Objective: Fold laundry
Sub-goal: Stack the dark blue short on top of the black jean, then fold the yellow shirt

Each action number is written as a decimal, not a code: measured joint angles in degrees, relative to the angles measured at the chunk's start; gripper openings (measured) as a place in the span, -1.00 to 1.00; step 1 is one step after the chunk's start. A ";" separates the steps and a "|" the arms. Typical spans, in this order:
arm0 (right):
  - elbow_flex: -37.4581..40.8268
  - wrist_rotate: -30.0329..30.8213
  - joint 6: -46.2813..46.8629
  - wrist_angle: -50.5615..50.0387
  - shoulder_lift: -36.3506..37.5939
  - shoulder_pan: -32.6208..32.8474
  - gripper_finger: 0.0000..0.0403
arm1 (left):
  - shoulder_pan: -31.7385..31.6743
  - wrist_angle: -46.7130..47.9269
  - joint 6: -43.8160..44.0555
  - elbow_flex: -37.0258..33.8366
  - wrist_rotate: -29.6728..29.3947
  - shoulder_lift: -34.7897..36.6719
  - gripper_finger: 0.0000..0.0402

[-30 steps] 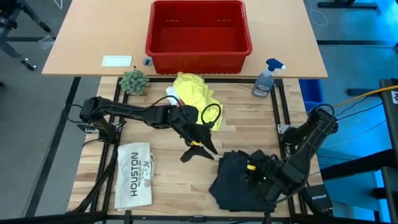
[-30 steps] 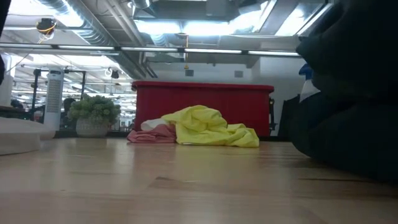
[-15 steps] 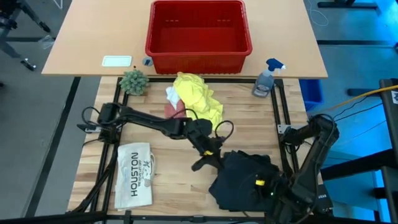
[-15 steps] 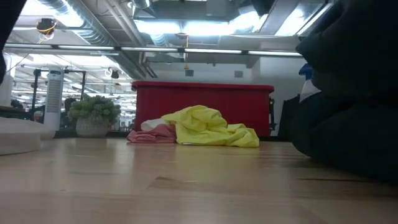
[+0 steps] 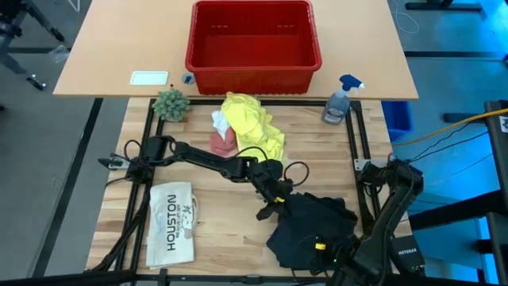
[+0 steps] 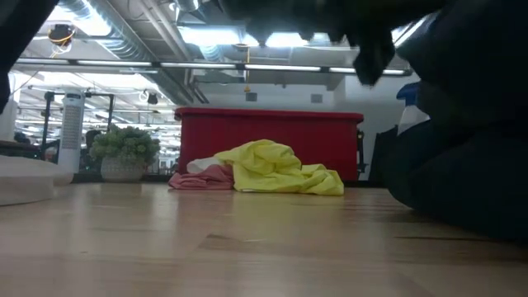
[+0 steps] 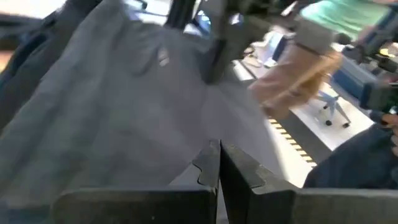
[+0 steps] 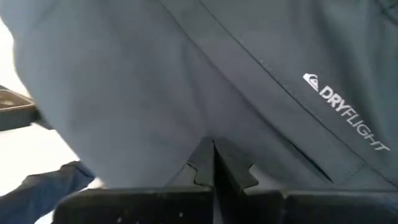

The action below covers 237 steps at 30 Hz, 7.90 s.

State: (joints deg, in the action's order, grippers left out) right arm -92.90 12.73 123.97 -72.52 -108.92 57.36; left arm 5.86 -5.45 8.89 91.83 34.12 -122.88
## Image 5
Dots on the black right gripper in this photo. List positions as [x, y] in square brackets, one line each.
[341, 258]

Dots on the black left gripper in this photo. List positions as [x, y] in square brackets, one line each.
[270, 180]

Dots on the black garment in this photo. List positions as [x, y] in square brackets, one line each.
[297, 234]

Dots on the yellow-green shirt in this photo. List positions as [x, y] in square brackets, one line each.
[254, 123]

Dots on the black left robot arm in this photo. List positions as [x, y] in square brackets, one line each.
[206, 157]

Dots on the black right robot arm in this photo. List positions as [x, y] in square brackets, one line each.
[397, 206]

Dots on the red plastic laundry basket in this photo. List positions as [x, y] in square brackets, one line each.
[254, 51]

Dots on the black Netgear router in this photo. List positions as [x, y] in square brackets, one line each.
[409, 252]

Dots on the pink cloth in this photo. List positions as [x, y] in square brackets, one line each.
[222, 147]

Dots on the white garment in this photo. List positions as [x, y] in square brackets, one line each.
[220, 123]

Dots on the white Houston tote bag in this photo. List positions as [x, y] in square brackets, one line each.
[166, 226]

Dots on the blue spray bottle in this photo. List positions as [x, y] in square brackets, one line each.
[337, 105]

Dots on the green succulent plant in pot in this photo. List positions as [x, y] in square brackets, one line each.
[170, 104]

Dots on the blue bin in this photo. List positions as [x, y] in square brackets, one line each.
[397, 119]

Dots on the small grey round object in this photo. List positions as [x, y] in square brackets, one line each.
[189, 78]

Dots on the white paper card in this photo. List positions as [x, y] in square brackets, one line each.
[149, 78]

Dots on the black equipment stand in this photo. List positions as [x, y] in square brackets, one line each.
[498, 159]

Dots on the black table leg bar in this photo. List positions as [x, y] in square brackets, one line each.
[67, 186]

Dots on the black desk foot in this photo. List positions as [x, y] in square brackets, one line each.
[436, 6]

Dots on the clear plastic bag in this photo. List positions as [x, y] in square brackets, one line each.
[59, 52]

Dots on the black wheeled stand base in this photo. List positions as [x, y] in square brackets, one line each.
[43, 24]

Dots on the black aluminium table frame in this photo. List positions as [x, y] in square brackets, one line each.
[369, 131]

